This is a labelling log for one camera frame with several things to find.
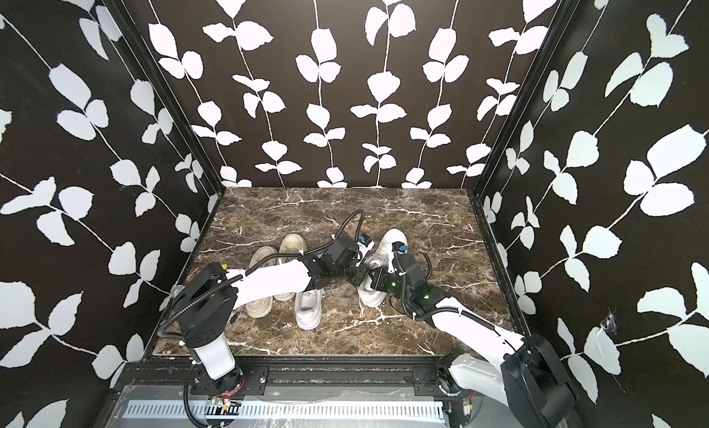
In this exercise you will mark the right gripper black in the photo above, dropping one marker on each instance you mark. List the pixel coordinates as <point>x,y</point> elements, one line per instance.
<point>379,282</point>

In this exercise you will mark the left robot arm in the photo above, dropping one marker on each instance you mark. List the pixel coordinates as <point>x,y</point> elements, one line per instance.
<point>202,309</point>

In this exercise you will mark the white sneaker one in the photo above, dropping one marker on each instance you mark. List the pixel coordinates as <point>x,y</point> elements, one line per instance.
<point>308,309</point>
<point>380,261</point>

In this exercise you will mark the white slotted cable duct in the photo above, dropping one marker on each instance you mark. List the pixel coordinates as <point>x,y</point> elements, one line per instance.
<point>416,411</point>

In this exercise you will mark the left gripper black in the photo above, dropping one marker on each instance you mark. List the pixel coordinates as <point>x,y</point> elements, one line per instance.
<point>360,270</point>

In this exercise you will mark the beige sneaker right one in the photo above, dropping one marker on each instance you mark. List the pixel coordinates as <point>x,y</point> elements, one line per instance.
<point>292,244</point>

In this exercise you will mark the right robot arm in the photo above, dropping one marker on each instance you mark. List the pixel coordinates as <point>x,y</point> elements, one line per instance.
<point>522,373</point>

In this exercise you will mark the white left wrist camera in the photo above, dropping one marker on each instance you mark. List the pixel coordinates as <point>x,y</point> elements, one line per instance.
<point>365,242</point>

